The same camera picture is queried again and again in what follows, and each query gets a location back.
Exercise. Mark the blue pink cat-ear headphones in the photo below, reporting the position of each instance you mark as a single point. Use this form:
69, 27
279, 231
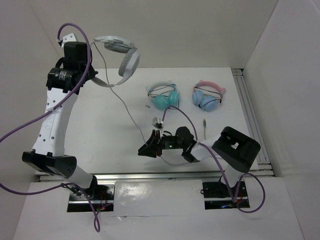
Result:
207, 95

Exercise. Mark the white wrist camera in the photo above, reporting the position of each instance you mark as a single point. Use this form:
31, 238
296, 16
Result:
158, 124
67, 38

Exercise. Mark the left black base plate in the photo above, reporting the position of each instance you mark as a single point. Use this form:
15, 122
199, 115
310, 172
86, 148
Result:
102, 201

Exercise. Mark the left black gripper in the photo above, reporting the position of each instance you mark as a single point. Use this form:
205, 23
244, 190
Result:
92, 72

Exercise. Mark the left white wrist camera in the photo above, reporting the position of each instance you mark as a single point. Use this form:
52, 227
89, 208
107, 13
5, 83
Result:
67, 38

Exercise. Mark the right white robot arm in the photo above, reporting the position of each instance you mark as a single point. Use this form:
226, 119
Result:
238, 150

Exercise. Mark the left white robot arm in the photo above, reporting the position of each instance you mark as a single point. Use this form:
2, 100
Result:
48, 152

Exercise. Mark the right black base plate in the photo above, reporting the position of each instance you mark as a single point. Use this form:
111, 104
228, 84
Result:
216, 196

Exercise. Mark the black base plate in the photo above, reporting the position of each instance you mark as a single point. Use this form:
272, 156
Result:
216, 196
102, 201

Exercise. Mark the aluminium side rail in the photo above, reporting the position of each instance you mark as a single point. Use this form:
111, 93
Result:
263, 161

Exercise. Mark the aluminium front rail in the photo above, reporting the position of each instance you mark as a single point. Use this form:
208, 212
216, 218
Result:
155, 175

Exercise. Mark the teal cat-ear headphones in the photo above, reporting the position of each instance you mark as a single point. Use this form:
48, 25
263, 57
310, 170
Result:
163, 94

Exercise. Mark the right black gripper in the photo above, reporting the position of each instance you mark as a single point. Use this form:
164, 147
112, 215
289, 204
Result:
151, 148

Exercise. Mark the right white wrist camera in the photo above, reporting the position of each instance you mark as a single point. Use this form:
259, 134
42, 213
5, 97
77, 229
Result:
158, 124

